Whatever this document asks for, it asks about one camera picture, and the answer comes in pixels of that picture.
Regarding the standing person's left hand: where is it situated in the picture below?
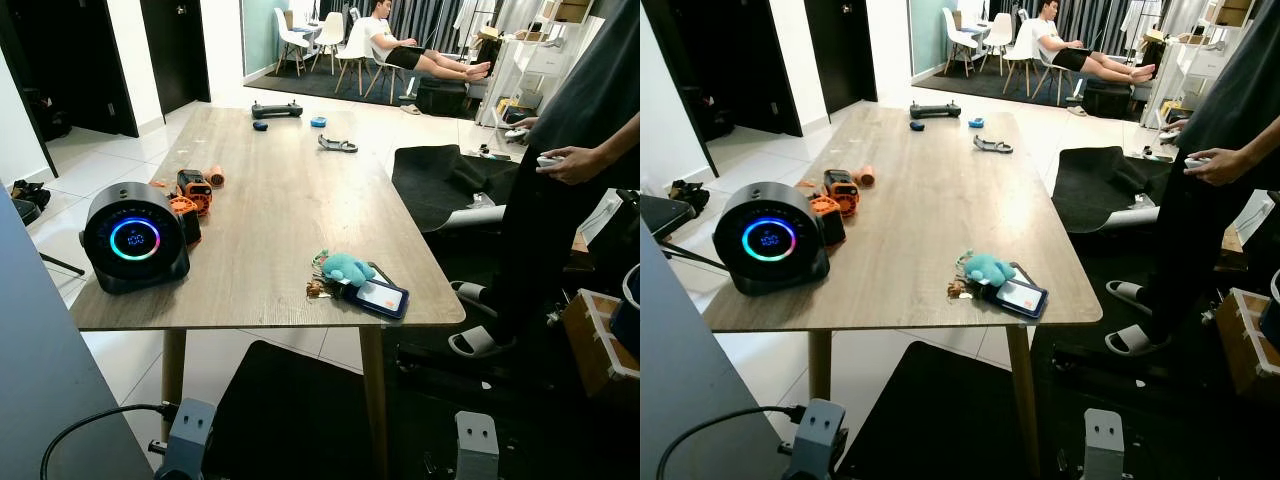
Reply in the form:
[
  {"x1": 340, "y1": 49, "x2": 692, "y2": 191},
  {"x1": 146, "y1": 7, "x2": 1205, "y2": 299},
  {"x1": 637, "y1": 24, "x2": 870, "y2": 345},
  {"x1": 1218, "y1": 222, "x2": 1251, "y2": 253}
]
[
  {"x1": 540, "y1": 146, "x2": 605, "y2": 187},
  {"x1": 1186, "y1": 147, "x2": 1253, "y2": 187}
]

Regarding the white shelf unit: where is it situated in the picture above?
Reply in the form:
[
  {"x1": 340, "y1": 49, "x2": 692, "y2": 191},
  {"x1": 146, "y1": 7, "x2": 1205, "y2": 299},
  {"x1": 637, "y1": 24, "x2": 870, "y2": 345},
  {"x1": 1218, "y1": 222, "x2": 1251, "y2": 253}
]
[
  {"x1": 1140, "y1": 0, "x2": 1257, "y2": 131},
  {"x1": 478, "y1": 0, "x2": 606, "y2": 131}
]

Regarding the standing person in black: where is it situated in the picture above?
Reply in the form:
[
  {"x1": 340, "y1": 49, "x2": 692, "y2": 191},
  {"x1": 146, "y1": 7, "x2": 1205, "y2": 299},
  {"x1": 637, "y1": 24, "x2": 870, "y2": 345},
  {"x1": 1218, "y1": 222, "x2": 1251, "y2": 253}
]
[
  {"x1": 448, "y1": 0, "x2": 641, "y2": 359},
  {"x1": 1104, "y1": 0, "x2": 1280, "y2": 357}
]

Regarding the grey metal tube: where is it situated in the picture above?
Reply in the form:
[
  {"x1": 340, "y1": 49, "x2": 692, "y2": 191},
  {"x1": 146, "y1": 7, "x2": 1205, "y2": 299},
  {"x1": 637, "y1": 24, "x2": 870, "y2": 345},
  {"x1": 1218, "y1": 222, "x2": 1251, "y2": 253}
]
[
  {"x1": 428, "y1": 204, "x2": 508, "y2": 234},
  {"x1": 1074, "y1": 204, "x2": 1163, "y2": 234}
]

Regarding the black gear pile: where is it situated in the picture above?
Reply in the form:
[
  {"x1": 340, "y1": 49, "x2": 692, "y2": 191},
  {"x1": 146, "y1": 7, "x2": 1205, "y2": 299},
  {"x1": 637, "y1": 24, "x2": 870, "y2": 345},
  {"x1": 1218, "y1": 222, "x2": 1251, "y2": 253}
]
[
  {"x1": 668, "y1": 180, "x2": 712, "y2": 217},
  {"x1": 9, "y1": 178, "x2": 53, "y2": 213}
]

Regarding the seated person white shirt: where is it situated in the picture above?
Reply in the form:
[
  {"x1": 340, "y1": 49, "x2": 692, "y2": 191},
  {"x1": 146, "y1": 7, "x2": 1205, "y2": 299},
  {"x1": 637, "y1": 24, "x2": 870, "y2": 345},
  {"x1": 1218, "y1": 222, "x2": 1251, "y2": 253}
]
[
  {"x1": 355, "y1": 0, "x2": 493, "y2": 82},
  {"x1": 1024, "y1": 0, "x2": 1157, "y2": 84}
]

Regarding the white dining chair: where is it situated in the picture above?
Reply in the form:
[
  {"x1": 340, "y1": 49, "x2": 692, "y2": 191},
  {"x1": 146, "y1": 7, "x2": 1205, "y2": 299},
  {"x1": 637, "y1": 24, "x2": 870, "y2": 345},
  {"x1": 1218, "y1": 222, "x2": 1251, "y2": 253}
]
[
  {"x1": 983, "y1": 12, "x2": 1013, "y2": 72},
  {"x1": 942, "y1": 8, "x2": 982, "y2": 77},
  {"x1": 1003, "y1": 20, "x2": 1069, "y2": 103},
  {"x1": 334, "y1": 20, "x2": 403, "y2": 103},
  {"x1": 312, "y1": 12, "x2": 347, "y2": 74},
  {"x1": 274, "y1": 8, "x2": 312, "y2": 77}
]

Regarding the wooden box white lid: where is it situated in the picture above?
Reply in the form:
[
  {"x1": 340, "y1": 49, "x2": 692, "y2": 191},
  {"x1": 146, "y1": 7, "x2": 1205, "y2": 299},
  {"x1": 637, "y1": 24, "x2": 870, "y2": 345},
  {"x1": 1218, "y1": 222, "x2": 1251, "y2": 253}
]
[
  {"x1": 562, "y1": 288, "x2": 641, "y2": 403},
  {"x1": 1214, "y1": 288, "x2": 1280, "y2": 403}
]

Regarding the wide black door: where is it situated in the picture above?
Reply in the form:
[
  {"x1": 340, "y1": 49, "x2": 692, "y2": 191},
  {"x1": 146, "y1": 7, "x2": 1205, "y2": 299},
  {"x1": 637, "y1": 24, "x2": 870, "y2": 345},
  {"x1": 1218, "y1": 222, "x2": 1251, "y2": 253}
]
[{"x1": 664, "y1": 0, "x2": 804, "y2": 139}]

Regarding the dark card holder orange card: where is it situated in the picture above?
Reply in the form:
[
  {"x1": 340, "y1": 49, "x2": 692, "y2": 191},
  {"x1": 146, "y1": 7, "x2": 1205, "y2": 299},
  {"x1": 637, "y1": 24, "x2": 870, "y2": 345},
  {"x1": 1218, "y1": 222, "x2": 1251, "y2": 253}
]
[
  {"x1": 340, "y1": 264, "x2": 411, "y2": 321},
  {"x1": 980, "y1": 264, "x2": 1049, "y2": 321}
]

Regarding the grey panel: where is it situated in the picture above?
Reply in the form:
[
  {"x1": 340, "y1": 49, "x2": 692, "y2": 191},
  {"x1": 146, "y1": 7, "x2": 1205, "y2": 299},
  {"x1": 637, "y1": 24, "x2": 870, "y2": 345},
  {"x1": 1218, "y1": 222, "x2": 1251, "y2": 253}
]
[
  {"x1": 0, "y1": 188, "x2": 153, "y2": 480},
  {"x1": 640, "y1": 222, "x2": 793, "y2": 480}
]

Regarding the orange black power tool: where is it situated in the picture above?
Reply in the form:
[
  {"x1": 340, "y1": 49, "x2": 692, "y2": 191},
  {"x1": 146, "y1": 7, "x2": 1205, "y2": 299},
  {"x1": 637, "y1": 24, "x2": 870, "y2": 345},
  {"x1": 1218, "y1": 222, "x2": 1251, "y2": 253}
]
[
  {"x1": 810, "y1": 170, "x2": 862, "y2": 247},
  {"x1": 168, "y1": 170, "x2": 214, "y2": 246}
]

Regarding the narrow black door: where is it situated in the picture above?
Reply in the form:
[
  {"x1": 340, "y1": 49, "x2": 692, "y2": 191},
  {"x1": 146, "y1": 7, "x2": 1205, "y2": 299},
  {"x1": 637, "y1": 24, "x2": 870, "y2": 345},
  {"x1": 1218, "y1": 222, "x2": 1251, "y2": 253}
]
[
  {"x1": 804, "y1": 0, "x2": 880, "y2": 114},
  {"x1": 140, "y1": 0, "x2": 212, "y2": 116}
]

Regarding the black round speaker colour ring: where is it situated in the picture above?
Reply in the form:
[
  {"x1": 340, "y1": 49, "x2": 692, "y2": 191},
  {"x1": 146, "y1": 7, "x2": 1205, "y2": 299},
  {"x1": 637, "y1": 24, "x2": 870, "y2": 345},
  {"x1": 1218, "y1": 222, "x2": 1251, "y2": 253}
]
[
  {"x1": 80, "y1": 182, "x2": 192, "y2": 295},
  {"x1": 712, "y1": 182, "x2": 832, "y2": 296}
]

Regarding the teal plush keychain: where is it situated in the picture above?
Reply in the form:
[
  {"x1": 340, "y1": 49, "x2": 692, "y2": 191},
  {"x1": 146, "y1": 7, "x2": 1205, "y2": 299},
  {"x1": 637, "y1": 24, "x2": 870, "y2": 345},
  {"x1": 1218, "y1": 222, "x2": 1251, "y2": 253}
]
[
  {"x1": 958, "y1": 250, "x2": 1017, "y2": 289},
  {"x1": 318, "y1": 250, "x2": 377, "y2": 289}
]

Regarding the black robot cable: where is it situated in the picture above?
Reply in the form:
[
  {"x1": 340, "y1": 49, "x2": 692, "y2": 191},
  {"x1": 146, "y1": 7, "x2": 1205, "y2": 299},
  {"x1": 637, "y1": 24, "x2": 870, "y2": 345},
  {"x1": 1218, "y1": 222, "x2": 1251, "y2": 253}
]
[
  {"x1": 40, "y1": 402, "x2": 182, "y2": 480},
  {"x1": 655, "y1": 404, "x2": 807, "y2": 480}
]

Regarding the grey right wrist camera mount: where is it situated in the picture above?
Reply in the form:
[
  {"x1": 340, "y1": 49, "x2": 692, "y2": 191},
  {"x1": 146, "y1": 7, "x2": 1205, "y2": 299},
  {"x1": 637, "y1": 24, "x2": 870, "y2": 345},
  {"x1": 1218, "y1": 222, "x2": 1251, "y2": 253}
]
[
  {"x1": 454, "y1": 410, "x2": 502, "y2": 480},
  {"x1": 1084, "y1": 408, "x2": 1132, "y2": 480}
]

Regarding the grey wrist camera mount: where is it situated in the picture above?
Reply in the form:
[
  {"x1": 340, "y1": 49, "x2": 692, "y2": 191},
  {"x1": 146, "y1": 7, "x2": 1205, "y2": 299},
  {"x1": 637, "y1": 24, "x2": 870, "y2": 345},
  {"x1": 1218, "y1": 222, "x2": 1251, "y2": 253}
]
[
  {"x1": 154, "y1": 398, "x2": 217, "y2": 480},
  {"x1": 784, "y1": 398, "x2": 850, "y2": 480},
  {"x1": 454, "y1": 410, "x2": 502, "y2": 480},
  {"x1": 1084, "y1": 408, "x2": 1132, "y2": 480}
]

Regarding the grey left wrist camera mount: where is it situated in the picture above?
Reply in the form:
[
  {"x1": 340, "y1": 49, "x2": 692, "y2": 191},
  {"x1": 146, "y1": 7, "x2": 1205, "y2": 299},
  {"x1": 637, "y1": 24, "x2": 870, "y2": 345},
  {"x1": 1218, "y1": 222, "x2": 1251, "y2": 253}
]
[
  {"x1": 784, "y1": 398, "x2": 850, "y2": 480},
  {"x1": 154, "y1": 398, "x2": 217, "y2": 480}
]

